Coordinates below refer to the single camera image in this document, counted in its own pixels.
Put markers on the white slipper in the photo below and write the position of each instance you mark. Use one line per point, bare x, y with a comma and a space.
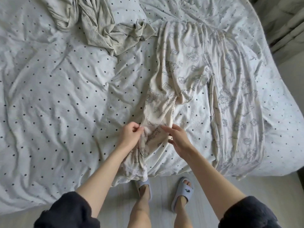
183, 192
144, 187

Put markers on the person's black right sleeve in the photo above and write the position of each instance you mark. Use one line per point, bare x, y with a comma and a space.
249, 213

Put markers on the white dotted bed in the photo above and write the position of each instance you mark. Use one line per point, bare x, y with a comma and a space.
57, 102

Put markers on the beige textured pajama pants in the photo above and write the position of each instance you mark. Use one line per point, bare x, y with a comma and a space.
99, 26

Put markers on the person's lower leg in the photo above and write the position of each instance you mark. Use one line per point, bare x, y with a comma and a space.
140, 211
183, 217

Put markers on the cream patterned pyjama top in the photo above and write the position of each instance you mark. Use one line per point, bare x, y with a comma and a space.
237, 102

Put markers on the person's right hand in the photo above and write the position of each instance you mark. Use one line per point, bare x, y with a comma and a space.
180, 141

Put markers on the striped beige curtain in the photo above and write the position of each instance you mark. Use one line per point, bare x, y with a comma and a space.
282, 26

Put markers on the person's left hand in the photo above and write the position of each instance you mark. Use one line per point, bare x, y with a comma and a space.
129, 136

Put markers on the person's black left sleeve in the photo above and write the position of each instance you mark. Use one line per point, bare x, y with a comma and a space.
66, 213

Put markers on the person's black sleeve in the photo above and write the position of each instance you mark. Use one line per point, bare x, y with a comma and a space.
66, 213
249, 213

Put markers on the person's right forearm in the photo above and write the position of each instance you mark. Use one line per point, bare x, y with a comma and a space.
213, 182

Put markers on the person's left forearm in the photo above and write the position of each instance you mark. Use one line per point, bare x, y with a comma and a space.
102, 180

